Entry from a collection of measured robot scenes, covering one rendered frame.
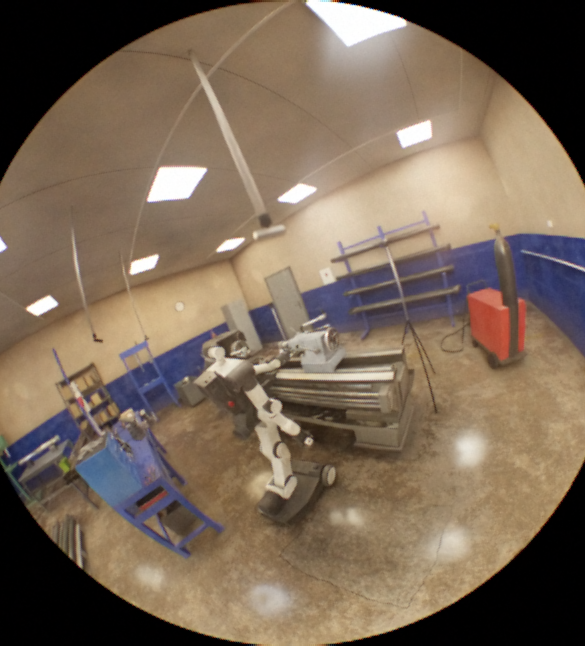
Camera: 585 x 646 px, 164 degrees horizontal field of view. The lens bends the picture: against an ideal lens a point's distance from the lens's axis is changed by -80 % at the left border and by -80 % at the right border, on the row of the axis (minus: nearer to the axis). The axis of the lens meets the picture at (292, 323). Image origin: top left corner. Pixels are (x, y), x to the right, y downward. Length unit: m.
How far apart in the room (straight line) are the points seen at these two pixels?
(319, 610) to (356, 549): 0.54
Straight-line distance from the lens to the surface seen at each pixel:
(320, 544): 1.81
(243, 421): 1.34
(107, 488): 1.77
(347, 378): 1.68
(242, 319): 6.58
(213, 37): 1.81
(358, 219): 4.69
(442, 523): 1.76
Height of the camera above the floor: 1.68
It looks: 10 degrees down
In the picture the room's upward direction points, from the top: 22 degrees counter-clockwise
